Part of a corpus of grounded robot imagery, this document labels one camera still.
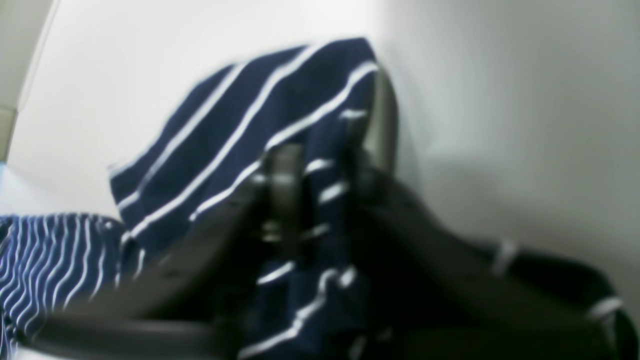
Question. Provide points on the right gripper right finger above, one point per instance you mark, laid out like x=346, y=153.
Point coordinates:
x=437, y=295

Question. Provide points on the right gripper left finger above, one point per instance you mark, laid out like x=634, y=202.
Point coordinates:
x=168, y=311

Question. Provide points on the navy white striped T-shirt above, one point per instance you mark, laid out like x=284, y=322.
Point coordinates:
x=317, y=96

